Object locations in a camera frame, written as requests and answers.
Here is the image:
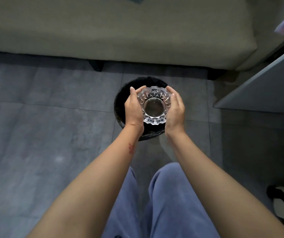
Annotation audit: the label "person's left hand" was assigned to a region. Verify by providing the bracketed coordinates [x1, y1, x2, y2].
[124, 85, 147, 130]

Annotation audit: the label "person's right hand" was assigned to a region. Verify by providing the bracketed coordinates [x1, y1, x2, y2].
[165, 86, 186, 137]

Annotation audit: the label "clear cut glass ashtray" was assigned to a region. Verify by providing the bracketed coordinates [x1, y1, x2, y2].
[137, 86, 172, 125]

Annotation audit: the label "person's right forearm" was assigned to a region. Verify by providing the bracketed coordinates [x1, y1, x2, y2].
[166, 130, 284, 238]

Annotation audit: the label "person's left forearm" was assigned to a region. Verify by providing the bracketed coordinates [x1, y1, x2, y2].
[25, 123, 145, 238]

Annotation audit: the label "black round trash bin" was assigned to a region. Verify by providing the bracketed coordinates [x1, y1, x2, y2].
[114, 76, 169, 141]

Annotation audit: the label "beige fabric sofa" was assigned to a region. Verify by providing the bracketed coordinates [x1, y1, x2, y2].
[0, 0, 284, 72]

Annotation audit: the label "grey low table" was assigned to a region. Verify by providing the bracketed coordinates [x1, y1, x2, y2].
[213, 42, 284, 114]

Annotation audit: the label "person's blue trousers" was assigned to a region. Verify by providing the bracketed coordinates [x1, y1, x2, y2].
[102, 162, 220, 238]

